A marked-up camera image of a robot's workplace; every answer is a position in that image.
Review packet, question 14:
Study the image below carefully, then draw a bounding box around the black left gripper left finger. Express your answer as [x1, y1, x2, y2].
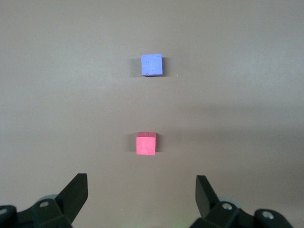
[0, 173, 89, 228]

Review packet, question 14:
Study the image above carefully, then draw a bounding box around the purple foam cube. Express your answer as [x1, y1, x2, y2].
[140, 54, 164, 77]

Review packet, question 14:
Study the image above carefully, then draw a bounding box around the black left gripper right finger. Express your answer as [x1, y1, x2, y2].
[191, 175, 292, 228]

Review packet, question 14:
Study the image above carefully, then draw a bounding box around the brown table cloth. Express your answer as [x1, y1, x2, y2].
[0, 0, 304, 228]

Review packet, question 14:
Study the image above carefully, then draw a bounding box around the red foam cube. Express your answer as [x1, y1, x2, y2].
[136, 132, 158, 156]

